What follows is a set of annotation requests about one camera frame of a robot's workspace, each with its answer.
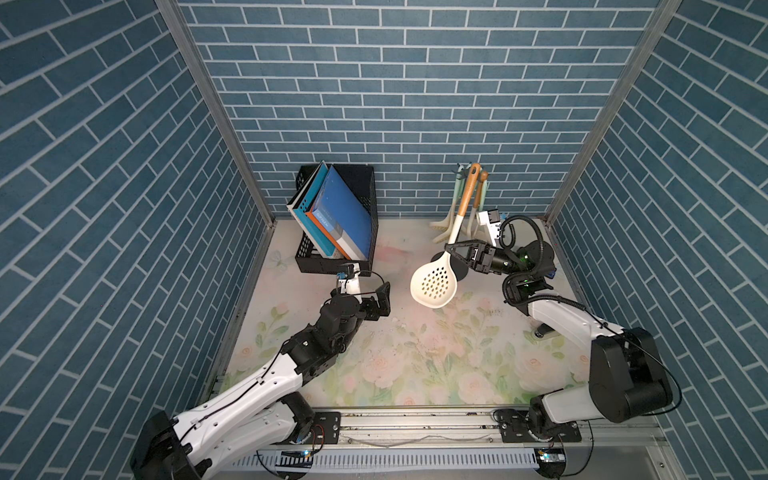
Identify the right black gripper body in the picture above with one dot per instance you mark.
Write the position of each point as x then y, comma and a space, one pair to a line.
496, 264

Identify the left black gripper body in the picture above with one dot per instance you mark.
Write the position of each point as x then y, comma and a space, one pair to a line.
363, 311

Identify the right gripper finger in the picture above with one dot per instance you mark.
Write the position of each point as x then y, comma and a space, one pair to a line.
463, 259
467, 244

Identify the dark grey utensil rack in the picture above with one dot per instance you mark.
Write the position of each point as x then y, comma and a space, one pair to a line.
468, 177

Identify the wooden handled cream skimmer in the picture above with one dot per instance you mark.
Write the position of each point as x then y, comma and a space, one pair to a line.
434, 284

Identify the wooden handled white spoon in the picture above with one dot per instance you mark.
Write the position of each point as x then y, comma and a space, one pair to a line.
470, 228

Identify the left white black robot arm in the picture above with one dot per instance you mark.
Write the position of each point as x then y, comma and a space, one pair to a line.
266, 407

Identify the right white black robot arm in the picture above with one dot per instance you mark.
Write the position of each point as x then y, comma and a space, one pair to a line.
625, 376

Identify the orange book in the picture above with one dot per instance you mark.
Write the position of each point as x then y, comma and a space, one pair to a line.
328, 235

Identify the blue book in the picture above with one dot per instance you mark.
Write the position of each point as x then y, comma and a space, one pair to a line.
344, 216

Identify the teal notebook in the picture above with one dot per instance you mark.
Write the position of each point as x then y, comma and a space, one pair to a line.
300, 205

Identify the black perforated file basket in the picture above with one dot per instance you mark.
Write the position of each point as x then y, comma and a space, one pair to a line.
360, 178

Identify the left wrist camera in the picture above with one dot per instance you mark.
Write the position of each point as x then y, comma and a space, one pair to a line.
348, 284

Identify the aluminium front rail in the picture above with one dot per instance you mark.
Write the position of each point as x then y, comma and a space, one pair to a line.
437, 443

